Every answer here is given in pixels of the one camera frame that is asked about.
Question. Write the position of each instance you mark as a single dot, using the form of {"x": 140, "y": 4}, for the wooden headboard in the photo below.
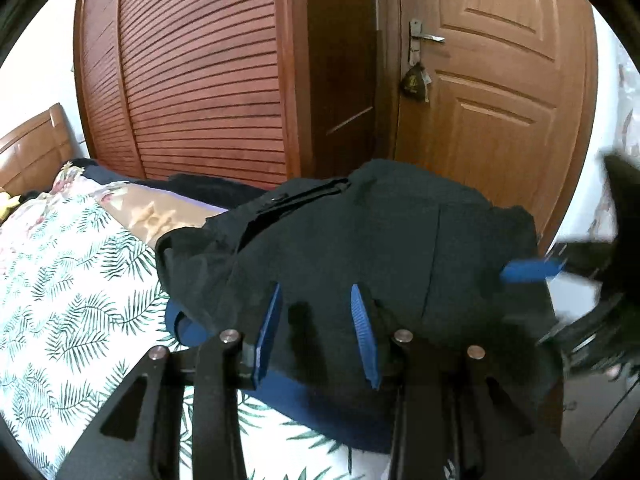
{"x": 35, "y": 145}

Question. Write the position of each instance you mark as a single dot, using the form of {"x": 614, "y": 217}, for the dark hanging pouch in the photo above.
{"x": 415, "y": 85}

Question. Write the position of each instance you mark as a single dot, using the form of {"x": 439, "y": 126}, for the wooden door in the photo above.
{"x": 500, "y": 110}

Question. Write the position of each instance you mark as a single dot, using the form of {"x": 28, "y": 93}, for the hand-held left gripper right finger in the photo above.
{"x": 367, "y": 335}

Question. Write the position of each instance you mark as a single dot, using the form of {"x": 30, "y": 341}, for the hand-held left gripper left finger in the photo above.
{"x": 267, "y": 335}

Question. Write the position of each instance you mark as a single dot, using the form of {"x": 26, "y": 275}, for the bed with leaf-print sheet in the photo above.
{"x": 65, "y": 310}

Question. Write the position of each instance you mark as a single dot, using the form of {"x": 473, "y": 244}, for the black button coat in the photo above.
{"x": 375, "y": 235}

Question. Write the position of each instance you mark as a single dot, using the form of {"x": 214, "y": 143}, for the wooden louvred wardrobe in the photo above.
{"x": 200, "y": 60}

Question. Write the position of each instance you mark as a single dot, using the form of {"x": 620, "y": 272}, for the black fleece cloth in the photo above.
{"x": 215, "y": 190}

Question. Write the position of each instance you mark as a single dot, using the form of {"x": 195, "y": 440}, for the yellow plush toy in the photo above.
{"x": 7, "y": 205}

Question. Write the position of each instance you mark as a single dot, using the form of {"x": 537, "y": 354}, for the navy blue garment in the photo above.
{"x": 300, "y": 410}

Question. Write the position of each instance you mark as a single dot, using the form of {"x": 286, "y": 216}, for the tan patterned bed mat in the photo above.
{"x": 160, "y": 212}

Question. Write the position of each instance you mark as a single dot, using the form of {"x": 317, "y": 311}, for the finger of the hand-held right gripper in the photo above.
{"x": 530, "y": 271}
{"x": 580, "y": 327}

